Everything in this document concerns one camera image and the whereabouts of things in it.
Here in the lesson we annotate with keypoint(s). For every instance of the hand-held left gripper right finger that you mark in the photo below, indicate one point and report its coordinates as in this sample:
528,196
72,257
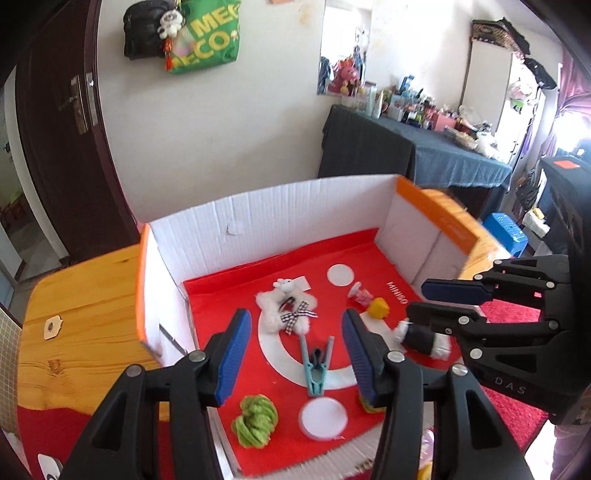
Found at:
360,355

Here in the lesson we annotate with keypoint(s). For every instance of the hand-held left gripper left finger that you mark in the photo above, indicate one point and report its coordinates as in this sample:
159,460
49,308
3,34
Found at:
233,355

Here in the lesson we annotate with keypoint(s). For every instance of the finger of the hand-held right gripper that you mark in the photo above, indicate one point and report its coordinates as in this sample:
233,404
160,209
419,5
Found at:
455,290
434,316

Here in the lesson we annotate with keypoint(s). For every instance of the black and white plush toy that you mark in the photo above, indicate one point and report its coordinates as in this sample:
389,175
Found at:
422,339

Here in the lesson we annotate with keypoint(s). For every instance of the teal clothespin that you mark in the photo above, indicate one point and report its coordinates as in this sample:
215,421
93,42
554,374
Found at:
316,376

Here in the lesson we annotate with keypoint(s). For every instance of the yellow duck toy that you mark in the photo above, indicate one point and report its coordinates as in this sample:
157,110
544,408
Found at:
378,308

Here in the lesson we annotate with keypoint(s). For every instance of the green yarn ball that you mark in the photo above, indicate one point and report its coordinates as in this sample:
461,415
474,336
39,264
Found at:
256,420
369,406

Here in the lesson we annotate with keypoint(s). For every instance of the pink small toy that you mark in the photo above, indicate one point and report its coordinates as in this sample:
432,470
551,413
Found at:
362,294

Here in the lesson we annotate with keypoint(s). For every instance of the white round lid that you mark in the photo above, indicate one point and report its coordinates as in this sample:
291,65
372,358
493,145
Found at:
323,415

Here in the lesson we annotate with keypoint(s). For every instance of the white cardboard box orange rim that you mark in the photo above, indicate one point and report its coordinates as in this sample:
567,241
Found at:
277,217

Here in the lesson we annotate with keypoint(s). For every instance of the white sheep plush with bow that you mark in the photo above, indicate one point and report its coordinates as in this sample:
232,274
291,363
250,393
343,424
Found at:
277,314

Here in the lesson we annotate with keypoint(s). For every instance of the blue plastic stool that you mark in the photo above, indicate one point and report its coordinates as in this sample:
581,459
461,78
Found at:
505,230

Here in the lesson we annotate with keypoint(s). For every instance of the red fuzzy cloth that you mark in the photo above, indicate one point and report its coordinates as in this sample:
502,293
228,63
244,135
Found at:
517,415

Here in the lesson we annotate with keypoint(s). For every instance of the dark cloth covered table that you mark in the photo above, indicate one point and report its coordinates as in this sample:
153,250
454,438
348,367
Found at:
369,152

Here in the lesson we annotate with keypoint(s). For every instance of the purple curtain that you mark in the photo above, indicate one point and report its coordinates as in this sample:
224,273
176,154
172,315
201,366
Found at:
572,101

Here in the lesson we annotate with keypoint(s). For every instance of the cluster of cosmetics bottles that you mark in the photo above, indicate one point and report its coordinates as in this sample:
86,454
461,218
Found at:
429,113

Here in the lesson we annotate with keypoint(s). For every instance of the beige tag sticker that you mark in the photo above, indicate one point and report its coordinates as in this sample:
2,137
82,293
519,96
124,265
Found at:
51,327

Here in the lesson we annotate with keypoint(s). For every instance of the white wardrobe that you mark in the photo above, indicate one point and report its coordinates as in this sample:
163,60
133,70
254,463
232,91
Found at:
489,92

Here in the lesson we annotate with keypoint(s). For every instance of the white tall bottle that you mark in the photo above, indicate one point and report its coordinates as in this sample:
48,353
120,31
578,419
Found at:
371,99

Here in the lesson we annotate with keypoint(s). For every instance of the white plastic object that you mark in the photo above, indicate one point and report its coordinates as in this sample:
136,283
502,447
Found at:
48,466

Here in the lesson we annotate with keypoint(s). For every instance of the dark brown door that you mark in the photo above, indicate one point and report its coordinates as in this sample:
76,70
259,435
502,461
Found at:
69,184

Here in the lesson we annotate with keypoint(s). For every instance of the pink plush figure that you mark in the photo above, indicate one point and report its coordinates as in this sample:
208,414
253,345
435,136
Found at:
347,76

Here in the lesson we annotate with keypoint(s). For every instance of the green tote bag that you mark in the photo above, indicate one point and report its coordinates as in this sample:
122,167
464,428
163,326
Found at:
207,37

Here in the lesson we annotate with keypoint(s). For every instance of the black bag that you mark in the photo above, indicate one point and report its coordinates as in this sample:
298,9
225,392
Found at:
141,27

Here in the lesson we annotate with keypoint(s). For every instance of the wall mirror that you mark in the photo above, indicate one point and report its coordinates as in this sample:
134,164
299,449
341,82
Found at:
341,27

